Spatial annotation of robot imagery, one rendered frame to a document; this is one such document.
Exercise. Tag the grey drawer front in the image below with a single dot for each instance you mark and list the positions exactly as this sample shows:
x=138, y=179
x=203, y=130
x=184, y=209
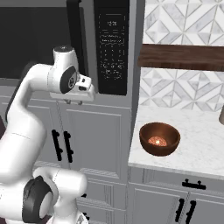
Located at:
x=99, y=214
x=157, y=176
x=108, y=189

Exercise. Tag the tan brown object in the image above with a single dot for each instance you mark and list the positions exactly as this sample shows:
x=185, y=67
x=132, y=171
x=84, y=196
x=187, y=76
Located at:
x=222, y=115

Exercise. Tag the black microwave oven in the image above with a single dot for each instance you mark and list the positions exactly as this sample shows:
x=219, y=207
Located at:
x=112, y=46

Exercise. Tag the grey cupboard door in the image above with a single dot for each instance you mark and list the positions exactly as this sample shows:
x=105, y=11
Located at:
x=151, y=207
x=96, y=137
x=51, y=116
x=211, y=211

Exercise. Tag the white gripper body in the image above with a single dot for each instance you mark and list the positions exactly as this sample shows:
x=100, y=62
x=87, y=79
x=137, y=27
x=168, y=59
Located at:
x=84, y=95

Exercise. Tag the black glass microwave door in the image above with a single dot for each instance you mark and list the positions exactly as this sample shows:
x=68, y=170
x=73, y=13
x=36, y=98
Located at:
x=32, y=38

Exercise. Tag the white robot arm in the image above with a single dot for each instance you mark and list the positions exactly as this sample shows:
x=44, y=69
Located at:
x=26, y=128

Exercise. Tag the brown wooden bowl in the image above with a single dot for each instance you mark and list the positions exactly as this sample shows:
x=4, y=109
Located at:
x=151, y=147

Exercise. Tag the brown waffle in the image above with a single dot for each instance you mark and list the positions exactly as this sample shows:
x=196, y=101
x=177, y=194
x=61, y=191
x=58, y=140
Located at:
x=157, y=141

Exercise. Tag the dark brown wooden shelf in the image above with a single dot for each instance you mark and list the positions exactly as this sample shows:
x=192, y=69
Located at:
x=180, y=57

